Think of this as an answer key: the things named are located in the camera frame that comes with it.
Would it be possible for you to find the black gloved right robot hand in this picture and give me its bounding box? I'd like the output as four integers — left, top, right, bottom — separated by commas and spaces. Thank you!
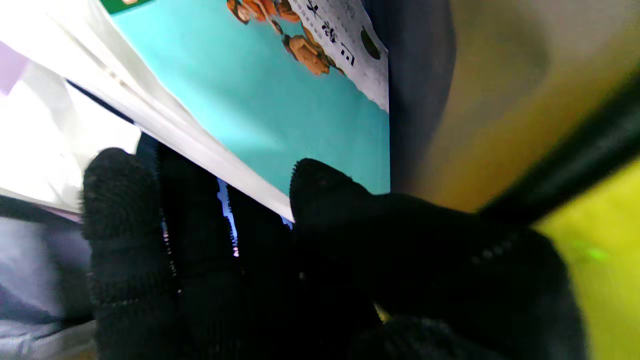
82, 147, 586, 360

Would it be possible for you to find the purple cover book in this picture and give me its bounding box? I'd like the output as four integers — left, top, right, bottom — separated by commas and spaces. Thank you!
0, 41, 32, 97

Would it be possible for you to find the teal cover book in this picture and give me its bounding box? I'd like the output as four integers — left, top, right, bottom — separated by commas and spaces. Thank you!
0, 0, 391, 222

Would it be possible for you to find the blue cover book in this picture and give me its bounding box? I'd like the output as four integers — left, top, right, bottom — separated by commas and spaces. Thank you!
0, 60, 296, 258

